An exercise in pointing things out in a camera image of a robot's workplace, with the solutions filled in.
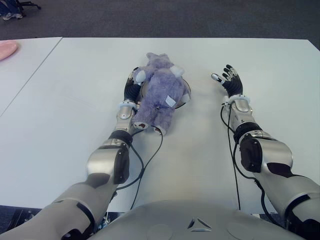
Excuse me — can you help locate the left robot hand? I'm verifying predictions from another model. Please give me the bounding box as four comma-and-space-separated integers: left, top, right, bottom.
123, 65, 144, 103

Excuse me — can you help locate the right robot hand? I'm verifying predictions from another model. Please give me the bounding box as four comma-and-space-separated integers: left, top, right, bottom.
211, 64, 244, 98

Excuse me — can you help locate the purple plush bear doll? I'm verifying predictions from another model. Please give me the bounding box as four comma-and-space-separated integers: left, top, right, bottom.
131, 51, 190, 136

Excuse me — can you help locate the white plate black rim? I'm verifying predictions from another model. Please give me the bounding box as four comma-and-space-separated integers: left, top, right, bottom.
139, 79, 193, 110

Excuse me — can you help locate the pink plate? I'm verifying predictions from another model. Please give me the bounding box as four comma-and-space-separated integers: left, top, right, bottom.
0, 40, 20, 61

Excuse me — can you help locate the black office chair base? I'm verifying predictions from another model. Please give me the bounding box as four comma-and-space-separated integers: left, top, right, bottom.
17, 0, 42, 11

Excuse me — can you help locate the white sneaker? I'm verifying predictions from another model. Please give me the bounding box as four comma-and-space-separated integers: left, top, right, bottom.
2, 12, 24, 21

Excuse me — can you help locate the silver robot torso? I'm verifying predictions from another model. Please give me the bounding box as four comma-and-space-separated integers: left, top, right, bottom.
89, 199, 301, 240

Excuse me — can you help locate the blue jeans leg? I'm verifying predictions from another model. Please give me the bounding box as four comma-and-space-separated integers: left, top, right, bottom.
0, 0, 23, 16

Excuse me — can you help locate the black cable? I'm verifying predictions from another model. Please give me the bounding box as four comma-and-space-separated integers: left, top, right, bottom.
128, 129, 165, 211
220, 103, 242, 211
231, 142, 285, 225
106, 143, 145, 216

